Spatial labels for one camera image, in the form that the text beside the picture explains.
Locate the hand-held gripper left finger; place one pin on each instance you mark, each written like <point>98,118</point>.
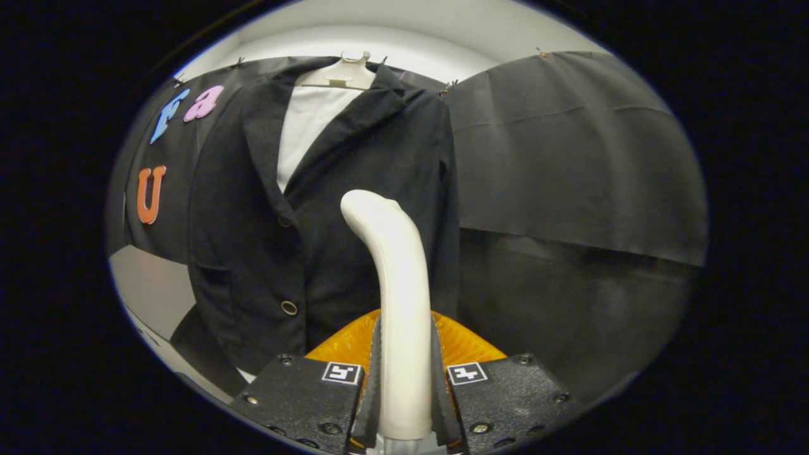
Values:
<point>371,411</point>

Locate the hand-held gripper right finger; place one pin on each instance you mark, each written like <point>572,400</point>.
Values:
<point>442,411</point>

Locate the white garment steamer head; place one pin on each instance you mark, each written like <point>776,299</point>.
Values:
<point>404,316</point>

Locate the black jacket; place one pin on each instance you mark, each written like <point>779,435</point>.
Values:
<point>347,158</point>

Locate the white clothes hanger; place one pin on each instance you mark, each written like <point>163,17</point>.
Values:
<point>344,74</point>

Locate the grey cabinet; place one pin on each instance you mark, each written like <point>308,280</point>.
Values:
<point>152,284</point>

